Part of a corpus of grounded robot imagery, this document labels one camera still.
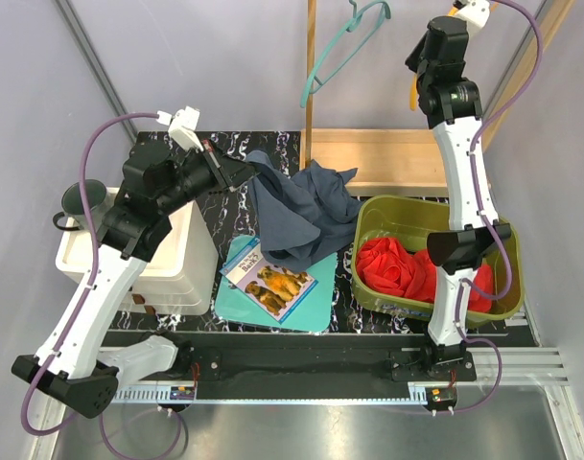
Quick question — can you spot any navy blue tank top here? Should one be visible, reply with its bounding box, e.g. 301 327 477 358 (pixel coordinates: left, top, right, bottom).
246 150 362 272

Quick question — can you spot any red tank top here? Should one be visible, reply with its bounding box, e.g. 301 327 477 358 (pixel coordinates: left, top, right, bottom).
356 235 495 312

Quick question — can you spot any orange hanger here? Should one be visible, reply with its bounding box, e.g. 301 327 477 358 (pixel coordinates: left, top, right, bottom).
409 1 463 111

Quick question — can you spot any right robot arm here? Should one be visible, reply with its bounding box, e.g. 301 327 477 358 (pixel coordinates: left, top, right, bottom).
406 15 512 380

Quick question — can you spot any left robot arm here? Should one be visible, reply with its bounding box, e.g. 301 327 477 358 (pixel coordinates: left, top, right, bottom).
12 140 257 419

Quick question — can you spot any white plastic storage box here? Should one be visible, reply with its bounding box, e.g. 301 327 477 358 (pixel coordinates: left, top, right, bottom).
56 201 218 315

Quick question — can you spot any dog picture book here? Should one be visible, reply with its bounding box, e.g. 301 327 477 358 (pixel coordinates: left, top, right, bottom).
222 236 318 326

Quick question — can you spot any dark green metal mug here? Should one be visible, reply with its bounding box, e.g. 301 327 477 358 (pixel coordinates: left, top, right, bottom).
52 179 111 232

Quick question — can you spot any wooden clothes rack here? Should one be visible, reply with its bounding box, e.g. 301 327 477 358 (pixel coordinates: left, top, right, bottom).
300 1 575 197

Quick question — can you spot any teal cutting mat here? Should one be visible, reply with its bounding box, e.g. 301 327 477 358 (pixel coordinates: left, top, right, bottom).
214 254 338 334

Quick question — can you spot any olive green plastic basket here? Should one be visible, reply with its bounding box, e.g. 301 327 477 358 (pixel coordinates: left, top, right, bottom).
351 195 525 329

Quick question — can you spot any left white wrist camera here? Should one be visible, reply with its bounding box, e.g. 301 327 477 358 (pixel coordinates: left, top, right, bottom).
156 106 204 152

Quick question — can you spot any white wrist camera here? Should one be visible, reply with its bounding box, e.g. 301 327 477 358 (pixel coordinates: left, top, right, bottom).
156 106 204 152
453 0 491 35

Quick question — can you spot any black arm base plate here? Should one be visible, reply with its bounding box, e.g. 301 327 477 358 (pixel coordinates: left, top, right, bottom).
104 330 478 402

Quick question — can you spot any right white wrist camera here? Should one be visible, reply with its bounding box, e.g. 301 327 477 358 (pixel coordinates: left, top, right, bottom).
453 0 491 35

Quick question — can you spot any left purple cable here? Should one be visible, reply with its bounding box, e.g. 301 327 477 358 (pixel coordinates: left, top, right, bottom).
21 110 190 459

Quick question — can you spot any aluminium rail frame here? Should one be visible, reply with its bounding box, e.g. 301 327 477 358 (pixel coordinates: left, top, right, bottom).
27 306 584 460

